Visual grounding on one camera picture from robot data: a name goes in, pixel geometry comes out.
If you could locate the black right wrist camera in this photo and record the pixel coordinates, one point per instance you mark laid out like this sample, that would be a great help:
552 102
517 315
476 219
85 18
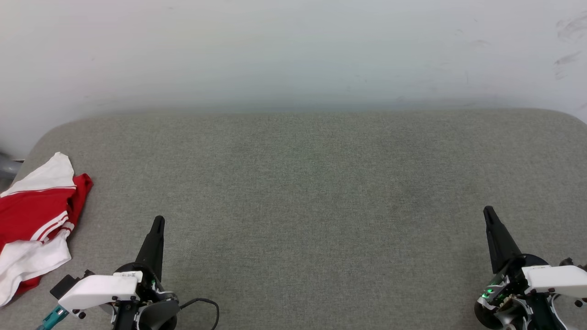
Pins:
571 263

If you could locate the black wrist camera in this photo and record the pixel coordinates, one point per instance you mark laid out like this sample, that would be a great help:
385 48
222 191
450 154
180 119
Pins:
571 263
64 286

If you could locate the red and white garment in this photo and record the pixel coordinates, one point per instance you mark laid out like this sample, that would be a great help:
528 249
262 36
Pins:
36 211

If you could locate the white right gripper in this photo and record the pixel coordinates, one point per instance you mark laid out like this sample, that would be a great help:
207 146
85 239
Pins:
555 279

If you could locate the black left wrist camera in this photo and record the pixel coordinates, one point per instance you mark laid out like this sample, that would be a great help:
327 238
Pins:
64 286

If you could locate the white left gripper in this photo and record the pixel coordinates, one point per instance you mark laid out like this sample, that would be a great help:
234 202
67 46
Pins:
98 288

